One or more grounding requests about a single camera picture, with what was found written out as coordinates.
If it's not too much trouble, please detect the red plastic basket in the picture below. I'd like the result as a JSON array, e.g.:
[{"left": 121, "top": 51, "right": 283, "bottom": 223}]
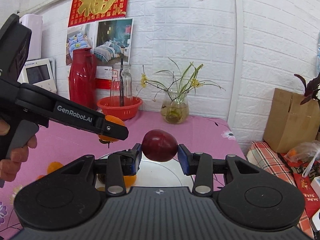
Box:
[{"left": 97, "top": 96, "right": 143, "bottom": 121}]

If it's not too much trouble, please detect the clear glass pitcher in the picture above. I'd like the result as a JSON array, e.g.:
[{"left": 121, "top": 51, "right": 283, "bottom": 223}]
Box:
[{"left": 110, "top": 59, "right": 133, "bottom": 107}]

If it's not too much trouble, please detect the plaid red cloth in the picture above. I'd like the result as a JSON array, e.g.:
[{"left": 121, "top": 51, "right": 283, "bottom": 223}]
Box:
[{"left": 246, "top": 141, "right": 315, "bottom": 239}]

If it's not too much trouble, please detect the white oval plate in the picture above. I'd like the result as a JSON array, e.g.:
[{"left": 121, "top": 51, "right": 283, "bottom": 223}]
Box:
[{"left": 94, "top": 152, "right": 194, "bottom": 193}]

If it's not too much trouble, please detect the dark purple leaf plant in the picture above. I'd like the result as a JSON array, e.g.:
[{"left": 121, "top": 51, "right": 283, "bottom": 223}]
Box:
[{"left": 294, "top": 74, "right": 320, "bottom": 105}]

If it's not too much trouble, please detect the white power strip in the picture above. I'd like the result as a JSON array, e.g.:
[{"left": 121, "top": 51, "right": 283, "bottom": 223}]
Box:
[{"left": 311, "top": 176, "right": 320, "bottom": 196}]

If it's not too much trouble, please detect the pink floral tablecloth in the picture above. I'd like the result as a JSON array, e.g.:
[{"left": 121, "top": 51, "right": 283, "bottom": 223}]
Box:
[{"left": 1, "top": 111, "right": 244, "bottom": 239}]

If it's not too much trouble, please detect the red thermos jug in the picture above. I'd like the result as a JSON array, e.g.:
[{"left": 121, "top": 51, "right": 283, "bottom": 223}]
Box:
[{"left": 69, "top": 47, "right": 97, "bottom": 110}]

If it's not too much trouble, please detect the person's left hand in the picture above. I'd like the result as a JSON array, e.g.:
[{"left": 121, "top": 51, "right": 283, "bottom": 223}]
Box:
[{"left": 1, "top": 135, "right": 37, "bottom": 182}]

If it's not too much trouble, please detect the brown cardboard box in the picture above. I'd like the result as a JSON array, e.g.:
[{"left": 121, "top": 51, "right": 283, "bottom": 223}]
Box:
[{"left": 263, "top": 88, "right": 319, "bottom": 153}]

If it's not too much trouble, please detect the bedding poster on wall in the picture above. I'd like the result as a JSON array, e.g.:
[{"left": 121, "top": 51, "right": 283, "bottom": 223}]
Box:
[{"left": 66, "top": 18, "right": 133, "bottom": 66}]

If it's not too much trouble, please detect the dark red plum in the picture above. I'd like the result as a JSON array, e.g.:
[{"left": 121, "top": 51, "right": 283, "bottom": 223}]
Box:
[{"left": 142, "top": 129, "right": 178, "bottom": 162}]

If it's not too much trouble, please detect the orange with green stem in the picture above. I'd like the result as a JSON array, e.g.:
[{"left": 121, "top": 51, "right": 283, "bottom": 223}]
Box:
[{"left": 124, "top": 174, "right": 137, "bottom": 189}]

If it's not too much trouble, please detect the glass vase with plant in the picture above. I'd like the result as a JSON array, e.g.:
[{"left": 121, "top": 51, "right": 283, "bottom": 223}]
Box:
[{"left": 136, "top": 59, "right": 224, "bottom": 124}]

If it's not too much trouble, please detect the red fu calendar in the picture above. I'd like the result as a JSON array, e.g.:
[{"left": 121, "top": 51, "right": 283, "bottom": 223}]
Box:
[{"left": 68, "top": 0, "right": 128, "bottom": 27}]

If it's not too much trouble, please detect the clear plastic bag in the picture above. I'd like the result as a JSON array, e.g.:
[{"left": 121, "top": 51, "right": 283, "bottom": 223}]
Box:
[{"left": 284, "top": 140, "right": 319, "bottom": 178}]

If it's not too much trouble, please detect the white wall appliance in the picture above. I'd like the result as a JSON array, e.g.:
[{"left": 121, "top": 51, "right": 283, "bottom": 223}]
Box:
[{"left": 20, "top": 14, "right": 43, "bottom": 61}]

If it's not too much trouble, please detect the white water dispenser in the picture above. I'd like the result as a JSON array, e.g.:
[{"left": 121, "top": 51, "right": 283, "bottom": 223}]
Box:
[{"left": 17, "top": 58, "right": 57, "bottom": 94}]

